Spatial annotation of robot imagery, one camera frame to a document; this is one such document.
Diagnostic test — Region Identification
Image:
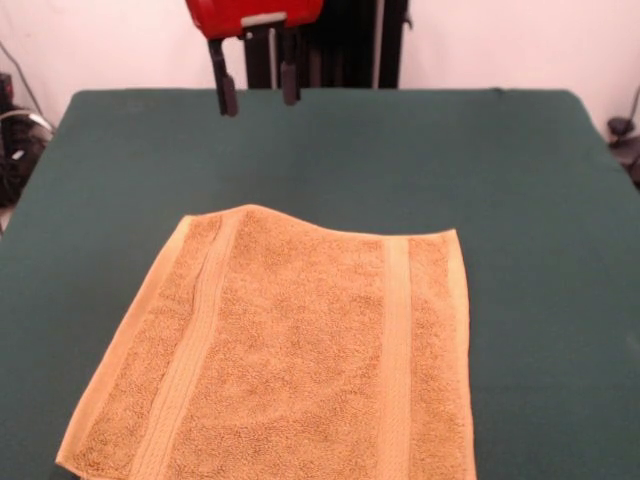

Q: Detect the black equipment with cables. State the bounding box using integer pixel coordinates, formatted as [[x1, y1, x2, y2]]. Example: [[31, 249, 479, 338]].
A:
[[0, 72, 55, 207]]

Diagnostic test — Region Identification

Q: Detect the yellow-orange terry towel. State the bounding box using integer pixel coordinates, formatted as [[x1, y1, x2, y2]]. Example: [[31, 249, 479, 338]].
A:
[[54, 203, 479, 480]]

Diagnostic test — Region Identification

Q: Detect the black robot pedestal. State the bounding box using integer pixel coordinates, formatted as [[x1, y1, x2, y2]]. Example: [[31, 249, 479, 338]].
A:
[[232, 0, 414, 90]]

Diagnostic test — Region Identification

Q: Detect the dark green tablecloth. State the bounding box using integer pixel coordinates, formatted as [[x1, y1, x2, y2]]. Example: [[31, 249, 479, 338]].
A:
[[0, 88, 640, 480]]

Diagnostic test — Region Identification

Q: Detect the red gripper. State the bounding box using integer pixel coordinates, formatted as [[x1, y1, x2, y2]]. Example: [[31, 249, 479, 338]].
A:
[[183, 0, 326, 118]]

